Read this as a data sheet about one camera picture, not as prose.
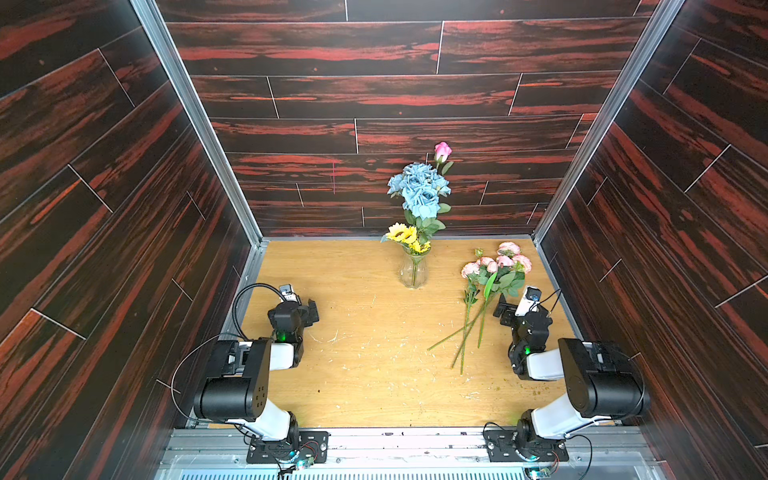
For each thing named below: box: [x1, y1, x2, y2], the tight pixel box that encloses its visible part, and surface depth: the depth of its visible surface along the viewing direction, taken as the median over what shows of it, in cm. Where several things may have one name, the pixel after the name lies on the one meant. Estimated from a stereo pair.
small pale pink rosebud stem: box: [478, 261, 498, 348], surface depth 101 cm
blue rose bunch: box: [387, 162, 451, 220], surface depth 87 cm
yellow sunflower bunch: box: [384, 222, 431, 255], surface depth 93 cm
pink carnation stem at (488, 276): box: [451, 248, 499, 369], surface depth 103 cm
